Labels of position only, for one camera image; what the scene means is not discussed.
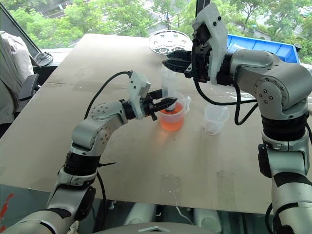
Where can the person in grey clothes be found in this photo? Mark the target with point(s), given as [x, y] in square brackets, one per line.
[12, 68]

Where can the clear plastic syringe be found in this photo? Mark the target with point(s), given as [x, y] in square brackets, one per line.
[168, 84]

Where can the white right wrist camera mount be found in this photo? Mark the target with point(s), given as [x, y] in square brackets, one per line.
[217, 36]

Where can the black zip tie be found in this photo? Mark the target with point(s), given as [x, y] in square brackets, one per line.
[107, 164]

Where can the blue plastic bin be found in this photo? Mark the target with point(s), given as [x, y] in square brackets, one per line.
[268, 47]

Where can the black vertical pole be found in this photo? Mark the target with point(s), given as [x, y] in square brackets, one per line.
[202, 6]

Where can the white rounded robot leg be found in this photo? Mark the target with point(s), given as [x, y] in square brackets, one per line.
[142, 214]
[207, 219]

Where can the round silver metal plate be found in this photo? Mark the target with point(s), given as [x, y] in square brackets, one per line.
[165, 41]

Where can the black chair armrest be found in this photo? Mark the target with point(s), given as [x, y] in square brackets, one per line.
[29, 85]

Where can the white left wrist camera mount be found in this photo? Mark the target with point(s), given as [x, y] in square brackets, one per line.
[136, 90]

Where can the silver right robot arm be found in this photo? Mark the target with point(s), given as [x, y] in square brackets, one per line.
[280, 80]

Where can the silver robot torso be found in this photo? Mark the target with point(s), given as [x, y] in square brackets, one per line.
[156, 229]

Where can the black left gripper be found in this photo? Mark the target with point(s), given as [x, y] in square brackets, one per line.
[149, 107]

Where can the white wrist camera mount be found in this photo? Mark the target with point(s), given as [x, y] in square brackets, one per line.
[136, 90]
[217, 36]

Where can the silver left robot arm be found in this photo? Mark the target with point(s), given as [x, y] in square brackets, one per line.
[97, 131]

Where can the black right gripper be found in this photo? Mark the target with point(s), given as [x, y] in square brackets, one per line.
[200, 56]

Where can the clear cup with red liquid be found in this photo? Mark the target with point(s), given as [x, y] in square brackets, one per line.
[171, 122]

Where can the empty clear measuring cup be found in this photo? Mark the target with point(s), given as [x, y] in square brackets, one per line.
[214, 120]

